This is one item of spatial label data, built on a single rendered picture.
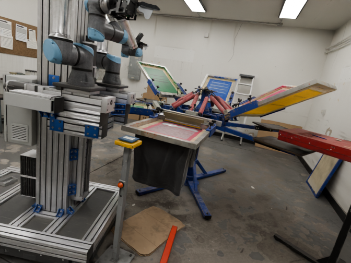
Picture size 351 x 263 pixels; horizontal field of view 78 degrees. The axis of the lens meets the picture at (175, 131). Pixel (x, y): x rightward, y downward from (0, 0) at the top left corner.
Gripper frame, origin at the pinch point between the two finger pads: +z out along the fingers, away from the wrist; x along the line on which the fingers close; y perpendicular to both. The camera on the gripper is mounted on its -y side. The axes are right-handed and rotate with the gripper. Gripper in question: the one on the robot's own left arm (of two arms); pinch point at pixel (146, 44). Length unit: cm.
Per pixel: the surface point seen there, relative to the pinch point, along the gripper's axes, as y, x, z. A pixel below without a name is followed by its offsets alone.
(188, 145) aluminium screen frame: 57, 103, -61
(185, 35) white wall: -70, -172, 371
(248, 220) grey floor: 146, 159, 44
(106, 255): 158, 78, -85
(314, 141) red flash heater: 34, 176, 8
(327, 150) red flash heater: 36, 186, 5
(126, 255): 157, 89, -76
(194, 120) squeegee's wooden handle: 53, 79, -5
